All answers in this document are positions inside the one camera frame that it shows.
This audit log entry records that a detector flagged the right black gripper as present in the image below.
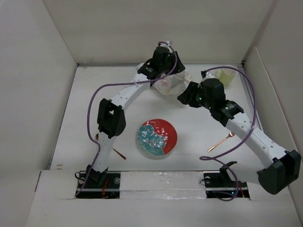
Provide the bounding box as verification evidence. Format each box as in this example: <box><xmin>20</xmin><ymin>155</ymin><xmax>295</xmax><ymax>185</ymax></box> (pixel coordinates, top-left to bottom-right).
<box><xmin>177</xmin><ymin>81</ymin><xmax>214</xmax><ymax>110</ymax></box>

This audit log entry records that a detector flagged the floral white cloth napkin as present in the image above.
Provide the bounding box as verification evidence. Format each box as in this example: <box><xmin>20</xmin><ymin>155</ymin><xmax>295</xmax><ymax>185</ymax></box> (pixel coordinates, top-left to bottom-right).
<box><xmin>136</xmin><ymin>63</ymin><xmax>192</xmax><ymax>96</ymax></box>

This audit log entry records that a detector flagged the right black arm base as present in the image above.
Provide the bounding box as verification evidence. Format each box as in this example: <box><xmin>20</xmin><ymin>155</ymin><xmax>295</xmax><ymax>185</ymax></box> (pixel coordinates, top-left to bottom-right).
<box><xmin>199</xmin><ymin>161</ymin><xmax>250</xmax><ymax>201</ymax></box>

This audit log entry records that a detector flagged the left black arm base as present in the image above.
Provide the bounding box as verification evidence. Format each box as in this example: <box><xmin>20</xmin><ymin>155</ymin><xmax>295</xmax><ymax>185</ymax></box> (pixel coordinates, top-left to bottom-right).
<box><xmin>75</xmin><ymin>171</ymin><xmax>121</xmax><ymax>199</ymax></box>

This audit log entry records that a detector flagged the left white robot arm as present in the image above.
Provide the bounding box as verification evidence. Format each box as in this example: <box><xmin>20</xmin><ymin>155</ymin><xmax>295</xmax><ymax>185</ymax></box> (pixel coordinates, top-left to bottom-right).
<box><xmin>87</xmin><ymin>41</ymin><xmax>185</xmax><ymax>188</ymax></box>

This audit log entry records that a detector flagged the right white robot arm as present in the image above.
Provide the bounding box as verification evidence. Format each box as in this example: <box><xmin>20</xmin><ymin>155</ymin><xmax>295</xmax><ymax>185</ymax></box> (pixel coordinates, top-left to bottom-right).
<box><xmin>177</xmin><ymin>79</ymin><xmax>301</xmax><ymax>195</ymax></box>

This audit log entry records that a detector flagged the pale yellow mug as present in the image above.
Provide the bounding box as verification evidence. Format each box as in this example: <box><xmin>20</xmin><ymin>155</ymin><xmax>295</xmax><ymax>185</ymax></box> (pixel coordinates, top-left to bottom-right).
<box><xmin>215</xmin><ymin>69</ymin><xmax>236</xmax><ymax>86</ymax></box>

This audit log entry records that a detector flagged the red and teal plate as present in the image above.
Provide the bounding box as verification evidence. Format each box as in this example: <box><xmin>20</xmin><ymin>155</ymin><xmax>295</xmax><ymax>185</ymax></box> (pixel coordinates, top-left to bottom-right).
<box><xmin>136</xmin><ymin>119</ymin><xmax>178</xmax><ymax>160</ymax></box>

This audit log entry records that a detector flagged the copper fork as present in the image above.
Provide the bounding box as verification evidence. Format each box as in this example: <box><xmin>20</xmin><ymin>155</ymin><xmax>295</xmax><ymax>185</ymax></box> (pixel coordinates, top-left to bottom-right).
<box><xmin>207</xmin><ymin>132</ymin><xmax>235</xmax><ymax>152</ymax></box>

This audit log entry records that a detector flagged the copper spoon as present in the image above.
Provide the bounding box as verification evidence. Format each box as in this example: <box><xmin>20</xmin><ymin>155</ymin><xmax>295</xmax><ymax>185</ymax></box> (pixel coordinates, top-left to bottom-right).
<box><xmin>95</xmin><ymin>133</ymin><xmax>126</xmax><ymax>160</ymax></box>

